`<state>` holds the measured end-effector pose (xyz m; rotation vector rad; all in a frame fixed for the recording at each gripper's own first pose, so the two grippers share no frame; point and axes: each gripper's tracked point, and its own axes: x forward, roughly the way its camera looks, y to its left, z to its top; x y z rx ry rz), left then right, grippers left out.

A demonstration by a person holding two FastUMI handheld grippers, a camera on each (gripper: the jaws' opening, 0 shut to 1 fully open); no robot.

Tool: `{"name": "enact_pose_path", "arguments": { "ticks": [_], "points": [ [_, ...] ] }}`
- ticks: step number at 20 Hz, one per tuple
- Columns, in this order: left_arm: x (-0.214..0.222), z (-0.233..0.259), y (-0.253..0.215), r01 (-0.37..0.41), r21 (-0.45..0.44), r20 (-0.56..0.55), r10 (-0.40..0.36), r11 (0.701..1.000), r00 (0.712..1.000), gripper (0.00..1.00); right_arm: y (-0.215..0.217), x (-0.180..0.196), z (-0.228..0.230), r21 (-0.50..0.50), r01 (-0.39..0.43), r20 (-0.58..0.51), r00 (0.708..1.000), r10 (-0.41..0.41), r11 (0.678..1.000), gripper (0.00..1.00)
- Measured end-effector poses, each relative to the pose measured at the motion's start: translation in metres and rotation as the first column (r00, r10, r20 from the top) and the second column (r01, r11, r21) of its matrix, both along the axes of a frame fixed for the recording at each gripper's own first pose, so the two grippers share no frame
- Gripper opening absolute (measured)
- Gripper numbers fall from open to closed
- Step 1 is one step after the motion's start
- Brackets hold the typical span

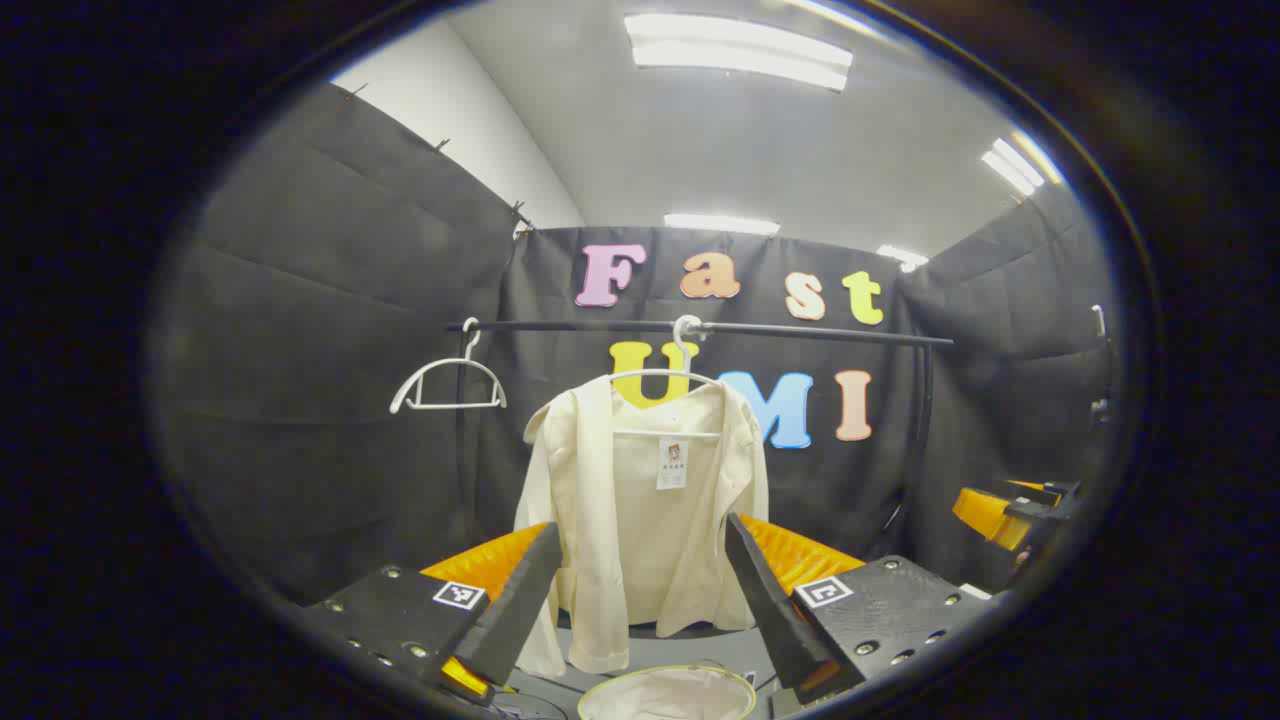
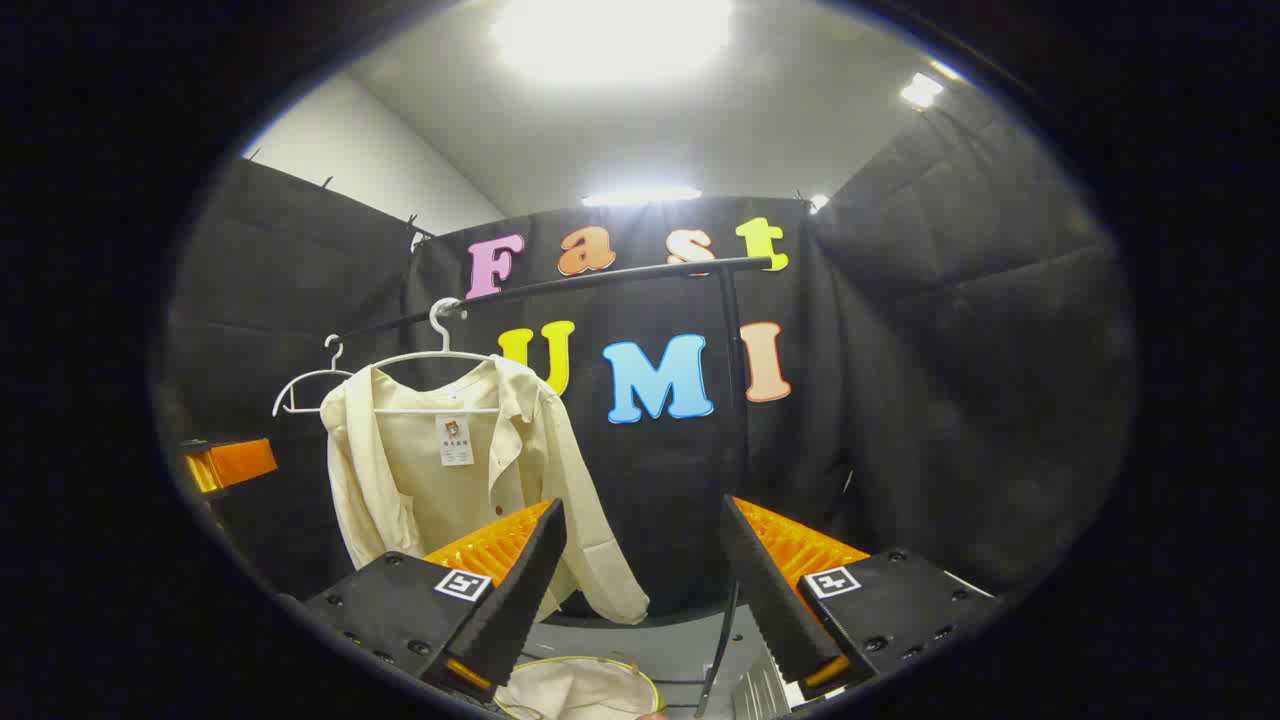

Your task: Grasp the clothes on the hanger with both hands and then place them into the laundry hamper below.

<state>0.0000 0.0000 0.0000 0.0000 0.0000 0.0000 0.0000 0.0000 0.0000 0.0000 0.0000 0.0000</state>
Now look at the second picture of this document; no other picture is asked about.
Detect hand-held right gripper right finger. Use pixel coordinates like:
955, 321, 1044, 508
720, 494, 1003, 693

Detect black backdrop cloth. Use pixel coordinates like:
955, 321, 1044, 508
160, 80, 1141, 621

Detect black clothes rack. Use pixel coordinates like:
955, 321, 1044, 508
340, 257, 773, 719

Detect white shirt hanger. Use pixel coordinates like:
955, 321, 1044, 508
365, 298, 501, 416

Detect yellow-rimmed laundry hamper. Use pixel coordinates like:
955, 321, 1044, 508
492, 655, 669, 720

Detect large ceiling light panel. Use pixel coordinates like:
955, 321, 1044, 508
495, 0, 733, 83

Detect cream shirt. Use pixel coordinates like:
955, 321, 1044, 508
320, 355, 651, 626

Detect empty white clothes hanger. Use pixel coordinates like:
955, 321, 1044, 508
272, 334, 356, 418

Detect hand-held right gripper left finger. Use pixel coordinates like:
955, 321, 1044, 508
298, 498, 568, 703

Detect ceiling strip light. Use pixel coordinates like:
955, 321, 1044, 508
582, 185, 701, 208

